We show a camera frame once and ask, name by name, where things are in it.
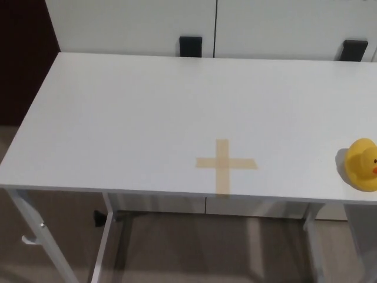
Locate white hook on leg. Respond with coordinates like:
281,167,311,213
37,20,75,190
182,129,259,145
21,233,38,246

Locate yellow rubber duck toy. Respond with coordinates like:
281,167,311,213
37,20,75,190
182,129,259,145
345,137,377,192

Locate black cabinet handle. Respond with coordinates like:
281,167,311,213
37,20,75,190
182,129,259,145
179,35,203,58
342,40,369,62

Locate grey desk crossbar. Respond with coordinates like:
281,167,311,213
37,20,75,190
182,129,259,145
114,210,307,221

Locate white desk leg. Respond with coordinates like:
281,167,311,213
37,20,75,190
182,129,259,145
302,202,326,283
5,188,81,283
89,192,119,283

